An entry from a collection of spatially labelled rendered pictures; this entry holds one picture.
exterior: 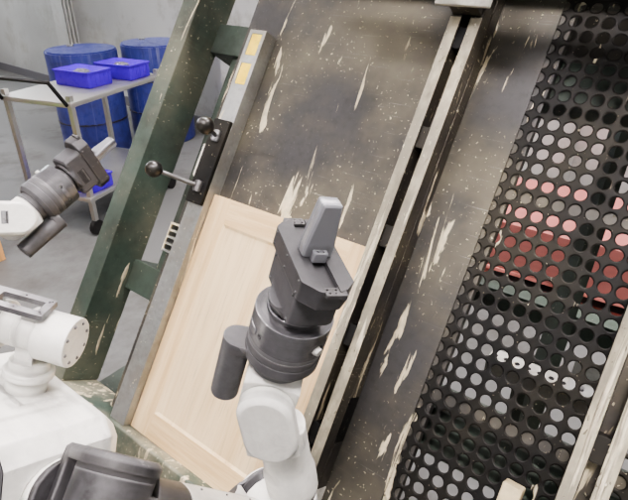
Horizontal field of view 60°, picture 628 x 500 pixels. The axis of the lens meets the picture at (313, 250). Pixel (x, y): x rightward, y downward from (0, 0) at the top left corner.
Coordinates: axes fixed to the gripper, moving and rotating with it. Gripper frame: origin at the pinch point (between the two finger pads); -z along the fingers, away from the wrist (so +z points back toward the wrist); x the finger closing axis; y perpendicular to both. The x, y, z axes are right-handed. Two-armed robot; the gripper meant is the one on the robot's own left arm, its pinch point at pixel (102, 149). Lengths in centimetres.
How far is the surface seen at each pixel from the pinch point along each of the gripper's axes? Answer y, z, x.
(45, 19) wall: -716, -322, 193
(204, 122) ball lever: 20.0, -13.4, -1.5
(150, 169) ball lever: 9.4, -2.8, 5.2
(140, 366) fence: 14.9, 26.8, 38.2
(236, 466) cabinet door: 47, 32, 44
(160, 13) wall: -439, -321, 165
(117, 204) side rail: -10.5, 0.5, 20.0
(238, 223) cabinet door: 26.0, -6.5, 19.2
